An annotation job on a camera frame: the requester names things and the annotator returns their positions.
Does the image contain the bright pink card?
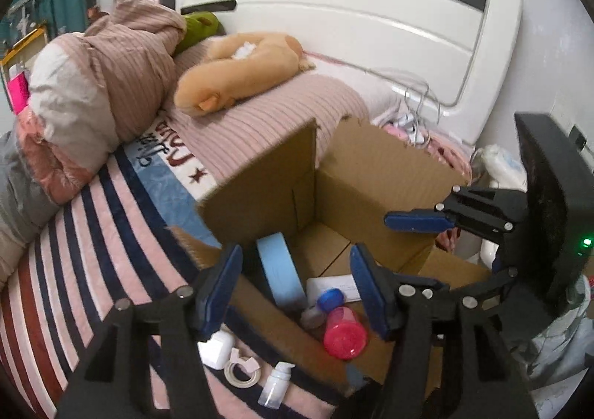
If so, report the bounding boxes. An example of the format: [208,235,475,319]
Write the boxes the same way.
[8,73,31,116]

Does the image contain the small white pump bottle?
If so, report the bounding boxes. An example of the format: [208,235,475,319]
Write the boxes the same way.
[257,361,296,411]

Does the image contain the striped printed blanket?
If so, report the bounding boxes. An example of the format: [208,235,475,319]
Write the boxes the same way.
[0,117,353,419]

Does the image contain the bundled pink striped quilt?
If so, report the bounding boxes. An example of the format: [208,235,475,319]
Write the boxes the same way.
[16,0,189,207]

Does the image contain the grey crumpled plastic bag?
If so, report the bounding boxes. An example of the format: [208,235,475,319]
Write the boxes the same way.
[519,277,593,393]

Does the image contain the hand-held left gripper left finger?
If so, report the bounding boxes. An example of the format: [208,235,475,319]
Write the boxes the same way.
[56,243,244,419]

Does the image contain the grey cloth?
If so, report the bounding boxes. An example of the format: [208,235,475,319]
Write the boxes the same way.
[0,129,62,292]

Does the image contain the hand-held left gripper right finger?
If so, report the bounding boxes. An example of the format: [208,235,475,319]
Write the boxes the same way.
[334,243,539,419]

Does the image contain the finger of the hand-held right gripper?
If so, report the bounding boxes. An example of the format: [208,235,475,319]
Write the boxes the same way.
[384,184,531,244]
[431,266,520,304]

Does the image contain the orange plush toy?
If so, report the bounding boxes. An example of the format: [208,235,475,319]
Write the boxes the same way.
[174,32,317,118]

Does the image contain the light blue tape roll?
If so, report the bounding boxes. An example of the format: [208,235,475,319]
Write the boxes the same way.
[256,233,308,311]

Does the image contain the brown cardboard box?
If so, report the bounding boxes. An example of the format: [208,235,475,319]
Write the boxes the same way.
[169,115,493,396]

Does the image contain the white bottle with blue cap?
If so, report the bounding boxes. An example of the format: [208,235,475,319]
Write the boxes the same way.
[299,288,345,331]

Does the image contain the white tape roll with dispenser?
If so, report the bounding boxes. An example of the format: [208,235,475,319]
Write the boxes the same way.
[224,347,262,387]

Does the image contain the pink plastic bottle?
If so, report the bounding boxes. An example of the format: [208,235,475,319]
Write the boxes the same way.
[323,306,369,360]

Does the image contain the green plush toy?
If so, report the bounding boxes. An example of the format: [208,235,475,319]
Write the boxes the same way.
[174,11,222,55]

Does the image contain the pink ribbed bed cover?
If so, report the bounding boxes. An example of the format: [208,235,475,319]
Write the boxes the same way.
[164,36,474,197]

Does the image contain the white plastic bag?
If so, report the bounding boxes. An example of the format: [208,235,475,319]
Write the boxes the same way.
[472,144,530,191]

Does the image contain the small white plastic case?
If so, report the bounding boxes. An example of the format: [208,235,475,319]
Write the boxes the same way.
[197,328,235,371]

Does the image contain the wire clothes hangers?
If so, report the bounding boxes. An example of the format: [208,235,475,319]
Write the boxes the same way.
[371,66,447,149]

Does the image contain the yellow picture frame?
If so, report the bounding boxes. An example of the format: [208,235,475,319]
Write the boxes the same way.
[0,26,50,76]

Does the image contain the flat white paper box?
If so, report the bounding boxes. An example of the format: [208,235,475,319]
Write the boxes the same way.
[306,275,361,304]

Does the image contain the white bed headboard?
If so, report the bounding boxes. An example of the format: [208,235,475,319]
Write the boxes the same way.
[175,0,525,147]

